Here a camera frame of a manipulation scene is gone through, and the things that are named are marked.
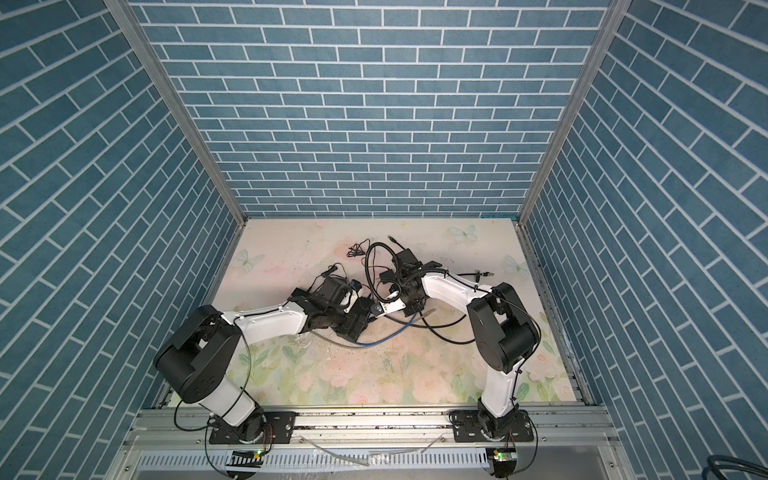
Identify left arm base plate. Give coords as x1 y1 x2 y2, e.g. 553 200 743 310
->
208 409 297 447

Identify aluminium front rail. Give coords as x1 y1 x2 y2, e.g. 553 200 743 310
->
123 402 619 450

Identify grey ethernet cable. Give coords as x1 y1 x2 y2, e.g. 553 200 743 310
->
308 308 436 351

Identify thin black ethernet cable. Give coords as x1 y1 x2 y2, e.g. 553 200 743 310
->
383 311 469 331

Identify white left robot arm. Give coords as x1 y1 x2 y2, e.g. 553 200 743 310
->
154 275 374 439

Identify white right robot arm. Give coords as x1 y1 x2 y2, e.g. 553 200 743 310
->
374 249 541 421

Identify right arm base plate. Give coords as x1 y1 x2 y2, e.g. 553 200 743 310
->
448 409 535 443

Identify black network switch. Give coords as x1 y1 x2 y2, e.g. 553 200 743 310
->
332 297 376 342

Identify thick black looped cable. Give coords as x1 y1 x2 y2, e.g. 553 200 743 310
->
419 311 478 346

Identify blue ethernet cable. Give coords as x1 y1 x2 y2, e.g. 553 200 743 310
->
353 311 421 349

